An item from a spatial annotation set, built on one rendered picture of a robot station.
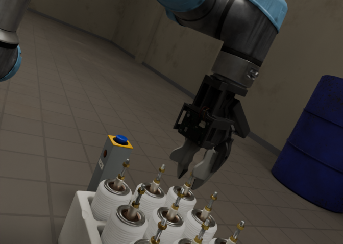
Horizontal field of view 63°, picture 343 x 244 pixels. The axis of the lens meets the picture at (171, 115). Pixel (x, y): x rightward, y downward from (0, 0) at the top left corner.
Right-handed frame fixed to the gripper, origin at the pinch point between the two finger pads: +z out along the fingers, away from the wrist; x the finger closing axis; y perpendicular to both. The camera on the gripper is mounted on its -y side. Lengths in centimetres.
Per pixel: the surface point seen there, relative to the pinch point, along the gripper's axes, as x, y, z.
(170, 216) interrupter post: -7.7, -12.6, 18.0
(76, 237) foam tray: -21.4, 2.7, 32.2
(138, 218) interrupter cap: -10.2, -3.6, 18.7
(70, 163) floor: -75, -26, 44
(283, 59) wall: -131, -318, -66
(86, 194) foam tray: -30.0, -2.6, 26.0
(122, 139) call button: -36.8, -14.2, 11.0
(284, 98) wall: -103, -308, -21
